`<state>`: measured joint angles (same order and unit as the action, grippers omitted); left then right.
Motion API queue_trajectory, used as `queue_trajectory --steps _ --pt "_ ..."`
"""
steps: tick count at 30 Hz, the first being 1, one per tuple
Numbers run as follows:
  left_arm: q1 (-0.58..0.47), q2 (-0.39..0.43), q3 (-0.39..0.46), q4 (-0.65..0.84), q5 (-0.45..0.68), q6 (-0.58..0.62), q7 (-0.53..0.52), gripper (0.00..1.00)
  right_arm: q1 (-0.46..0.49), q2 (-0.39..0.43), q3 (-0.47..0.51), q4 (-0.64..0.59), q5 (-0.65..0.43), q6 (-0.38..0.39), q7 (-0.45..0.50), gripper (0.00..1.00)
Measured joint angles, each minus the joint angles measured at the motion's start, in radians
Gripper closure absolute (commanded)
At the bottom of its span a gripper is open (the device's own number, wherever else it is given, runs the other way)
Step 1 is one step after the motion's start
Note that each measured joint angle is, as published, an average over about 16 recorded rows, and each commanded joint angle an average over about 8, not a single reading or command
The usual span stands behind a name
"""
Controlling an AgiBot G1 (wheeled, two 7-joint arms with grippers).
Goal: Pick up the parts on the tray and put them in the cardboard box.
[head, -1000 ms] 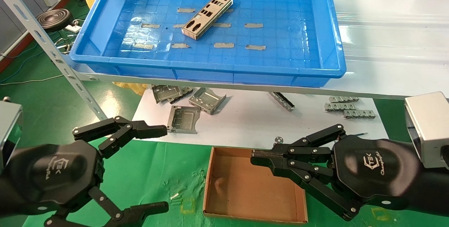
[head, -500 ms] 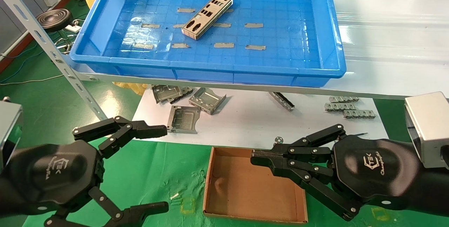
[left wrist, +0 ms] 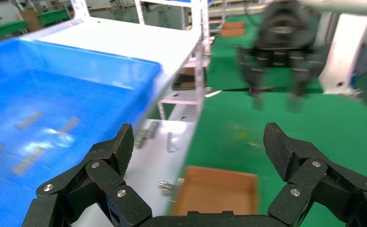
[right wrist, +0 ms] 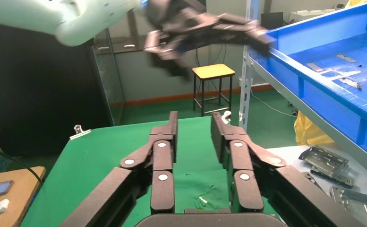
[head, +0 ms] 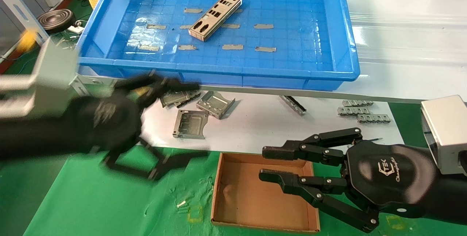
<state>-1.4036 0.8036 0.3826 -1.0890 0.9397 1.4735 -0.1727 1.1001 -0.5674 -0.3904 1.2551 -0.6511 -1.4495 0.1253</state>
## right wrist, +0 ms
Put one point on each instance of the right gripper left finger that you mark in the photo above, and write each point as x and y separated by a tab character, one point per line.
163	175

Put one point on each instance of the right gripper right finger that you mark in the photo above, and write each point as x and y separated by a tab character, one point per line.
242	175

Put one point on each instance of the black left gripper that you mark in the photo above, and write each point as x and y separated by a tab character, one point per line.
177	15

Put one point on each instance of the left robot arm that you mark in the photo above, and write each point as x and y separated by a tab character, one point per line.
61	15

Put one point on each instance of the blue plastic tray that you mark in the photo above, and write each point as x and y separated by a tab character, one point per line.
327	91

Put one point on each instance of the black monitor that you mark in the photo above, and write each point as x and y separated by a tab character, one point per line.
272	20

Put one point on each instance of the small white paper scrap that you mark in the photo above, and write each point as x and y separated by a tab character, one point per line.
202	200

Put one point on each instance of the yellow seat black stool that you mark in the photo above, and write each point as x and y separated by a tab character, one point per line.
213	70

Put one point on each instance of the white paper sheet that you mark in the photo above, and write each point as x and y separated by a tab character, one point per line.
291	153

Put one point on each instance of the silver binder clip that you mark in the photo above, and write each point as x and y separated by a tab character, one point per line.
80	133
226	116

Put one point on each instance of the green table cloth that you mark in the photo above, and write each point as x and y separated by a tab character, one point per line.
108	147

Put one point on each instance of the yellow plastic bag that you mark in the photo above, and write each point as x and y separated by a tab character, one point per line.
310	133

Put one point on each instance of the grey tape strip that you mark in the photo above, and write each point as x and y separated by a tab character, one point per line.
346	58
349	83
314	67

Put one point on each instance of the dark metal connector part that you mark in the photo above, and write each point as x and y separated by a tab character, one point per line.
339	181

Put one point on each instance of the glass display cabinet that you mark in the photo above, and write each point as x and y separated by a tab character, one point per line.
108	81

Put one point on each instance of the wooden side table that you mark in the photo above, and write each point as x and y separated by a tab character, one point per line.
20	194

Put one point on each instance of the small white case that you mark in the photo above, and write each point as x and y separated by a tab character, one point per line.
0	206

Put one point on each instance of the perforated metal shelf post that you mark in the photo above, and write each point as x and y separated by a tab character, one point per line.
245	94

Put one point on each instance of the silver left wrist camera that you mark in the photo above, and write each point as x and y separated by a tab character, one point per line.
161	47

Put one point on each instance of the grey sheet metal bracket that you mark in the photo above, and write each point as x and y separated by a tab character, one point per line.
324	158

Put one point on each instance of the flat sheet metal bracket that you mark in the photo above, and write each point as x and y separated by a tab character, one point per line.
353	199

